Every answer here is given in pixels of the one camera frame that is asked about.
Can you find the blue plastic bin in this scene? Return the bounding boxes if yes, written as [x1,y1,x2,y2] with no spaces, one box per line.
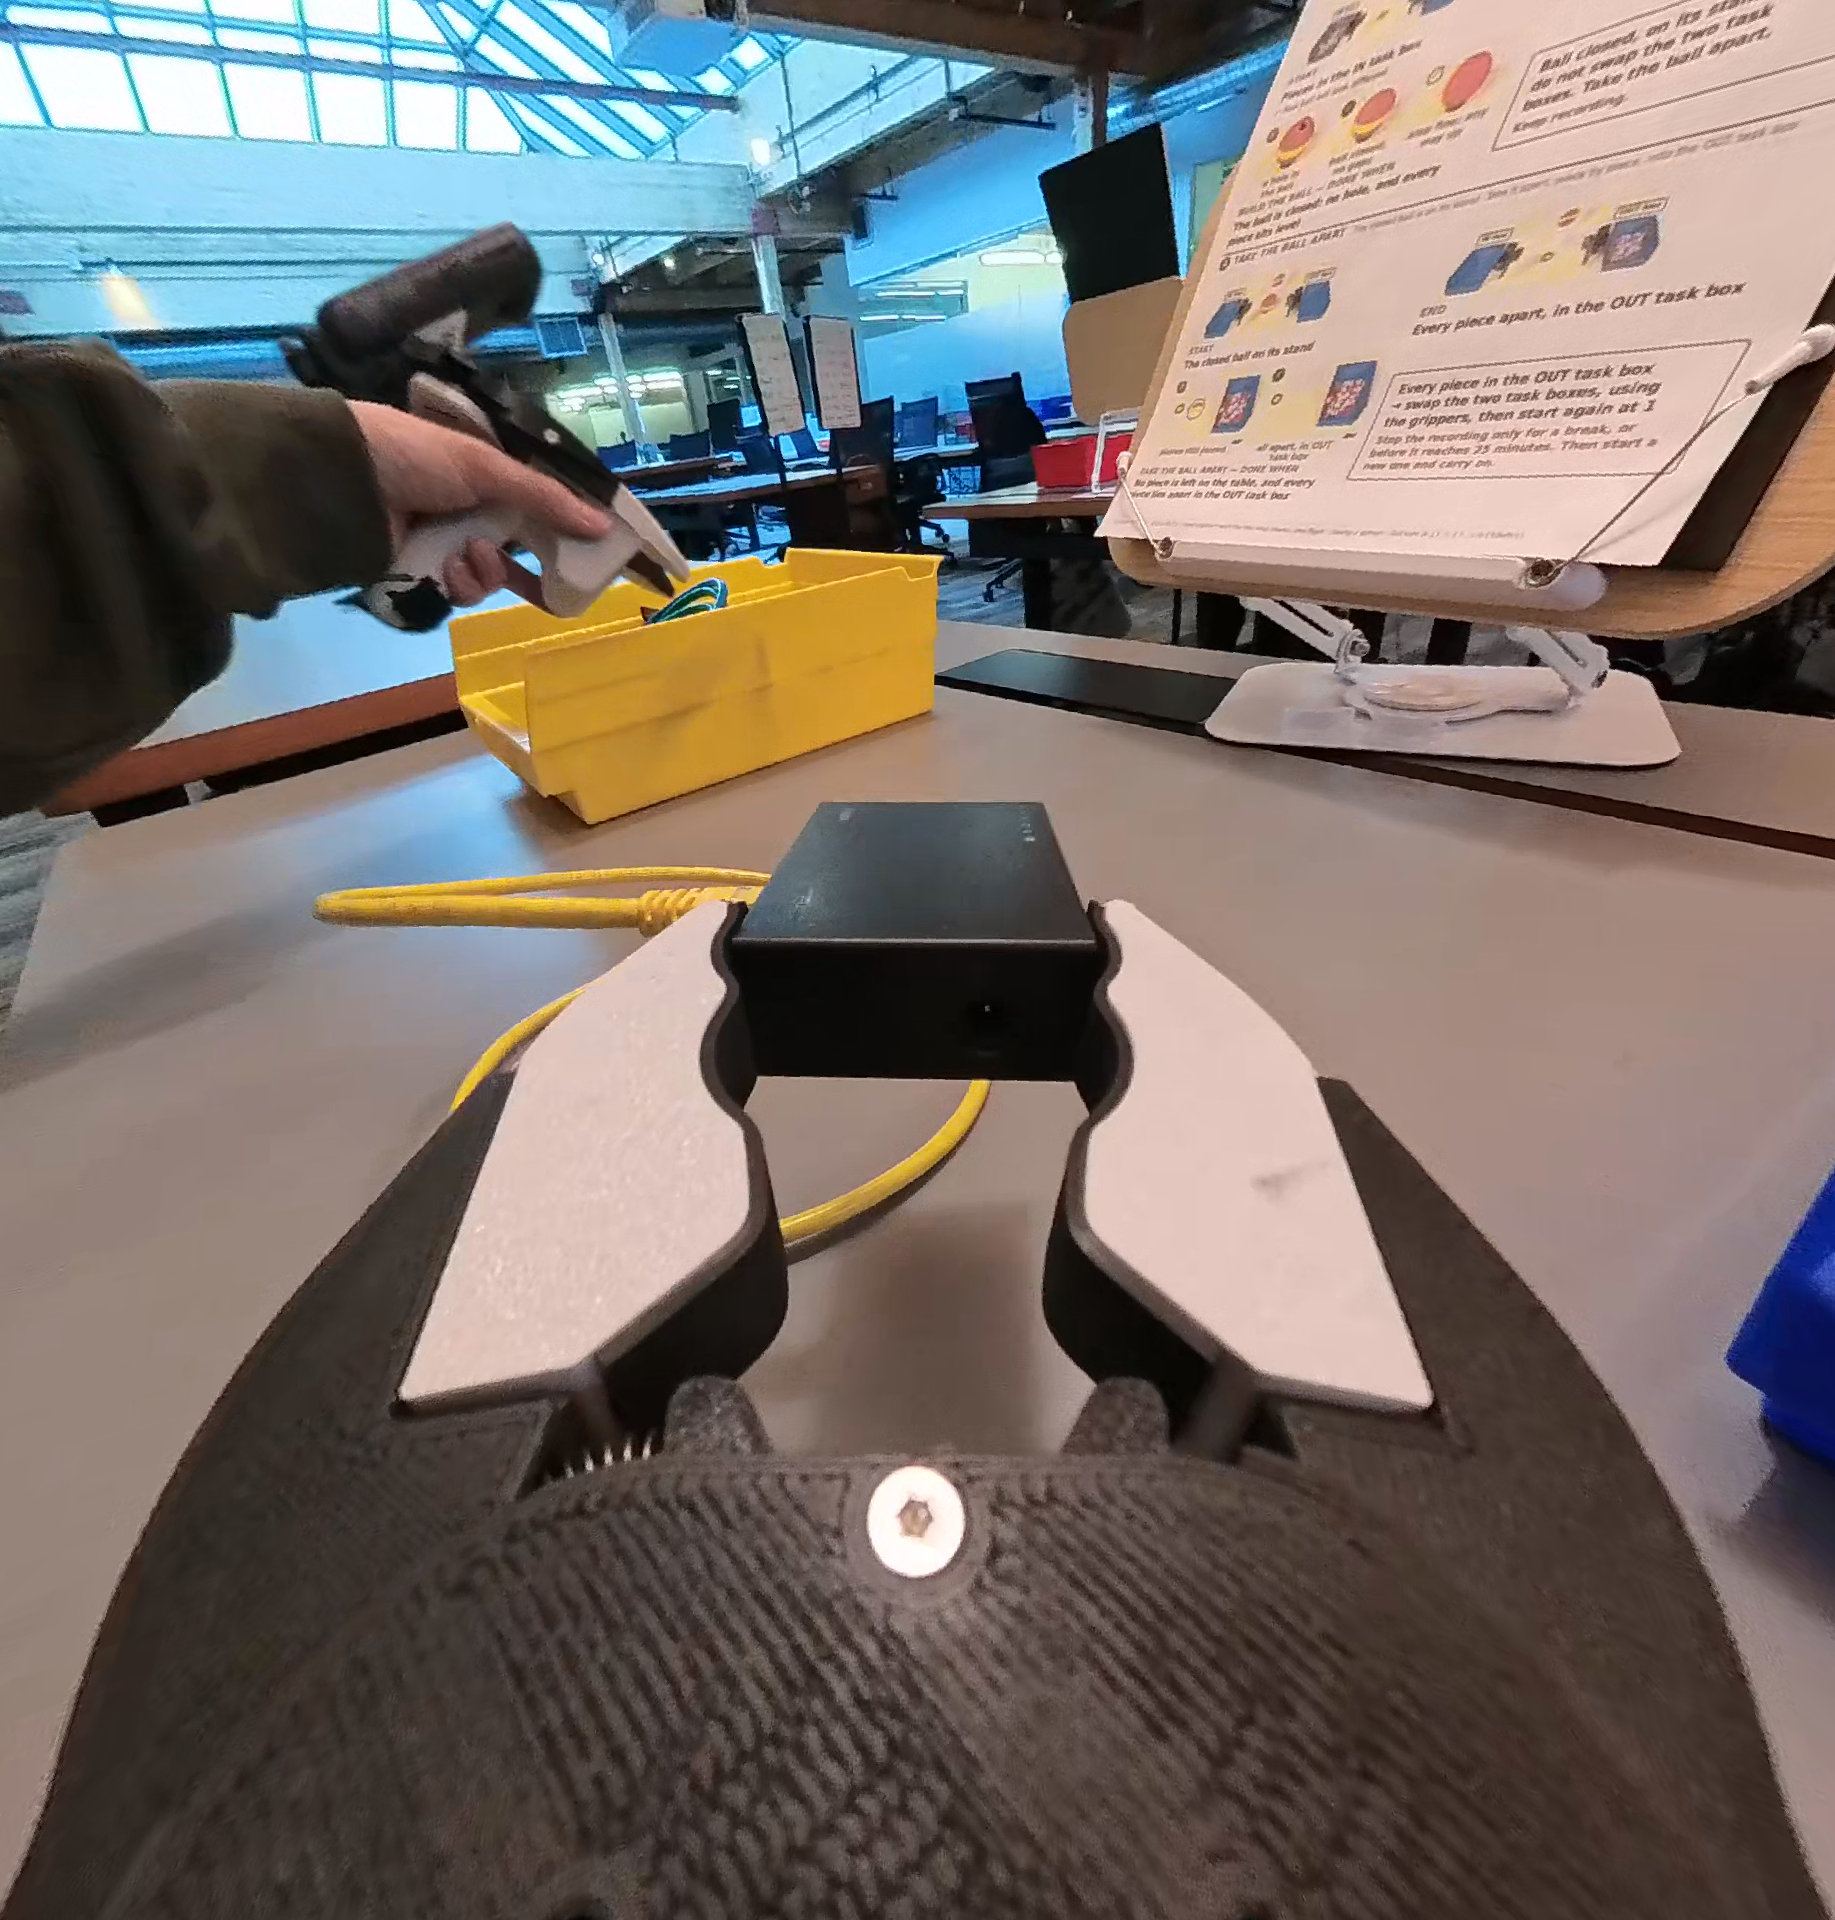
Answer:
[1729,1094,1835,1494]

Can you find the yellow plastic bin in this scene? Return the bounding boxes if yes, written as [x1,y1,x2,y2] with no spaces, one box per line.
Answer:
[448,546,943,826]

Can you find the yellow ethernet cable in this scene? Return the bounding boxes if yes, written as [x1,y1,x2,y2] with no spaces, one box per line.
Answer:
[314,867,996,1247]

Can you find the black office chair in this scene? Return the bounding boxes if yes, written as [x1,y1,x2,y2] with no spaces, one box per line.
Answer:
[965,373,1049,459]

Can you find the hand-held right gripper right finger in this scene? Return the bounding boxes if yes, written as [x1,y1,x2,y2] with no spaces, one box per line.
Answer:
[1042,898,1438,1458]

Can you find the person's left forearm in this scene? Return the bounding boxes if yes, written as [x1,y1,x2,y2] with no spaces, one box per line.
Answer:
[0,337,398,833]

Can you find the person's left hand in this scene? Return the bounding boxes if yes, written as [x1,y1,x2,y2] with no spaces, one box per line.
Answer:
[349,396,621,609]

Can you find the printed instruction sheet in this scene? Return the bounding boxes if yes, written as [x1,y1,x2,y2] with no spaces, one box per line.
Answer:
[1098,0,1835,570]

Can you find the white ceiling projector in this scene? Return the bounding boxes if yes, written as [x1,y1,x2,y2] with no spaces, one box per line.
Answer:
[612,0,747,77]

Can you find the black flat panel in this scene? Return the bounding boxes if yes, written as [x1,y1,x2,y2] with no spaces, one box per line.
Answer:
[936,647,1242,733]

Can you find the black monitor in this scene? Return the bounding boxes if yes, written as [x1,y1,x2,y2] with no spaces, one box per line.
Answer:
[1040,121,1182,304]

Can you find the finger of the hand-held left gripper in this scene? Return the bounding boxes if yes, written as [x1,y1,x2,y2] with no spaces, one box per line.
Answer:
[534,486,698,618]

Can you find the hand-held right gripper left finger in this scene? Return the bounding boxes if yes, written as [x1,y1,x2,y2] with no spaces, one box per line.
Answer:
[398,900,792,1448]

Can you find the black network switch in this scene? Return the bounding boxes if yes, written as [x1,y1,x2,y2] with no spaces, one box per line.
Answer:
[729,802,1107,1084]

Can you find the brown-edged desk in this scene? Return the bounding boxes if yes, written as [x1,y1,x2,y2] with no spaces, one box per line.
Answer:
[39,600,469,826]

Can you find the long wooden desk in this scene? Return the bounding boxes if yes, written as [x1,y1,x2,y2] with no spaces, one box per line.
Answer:
[924,479,1121,529]

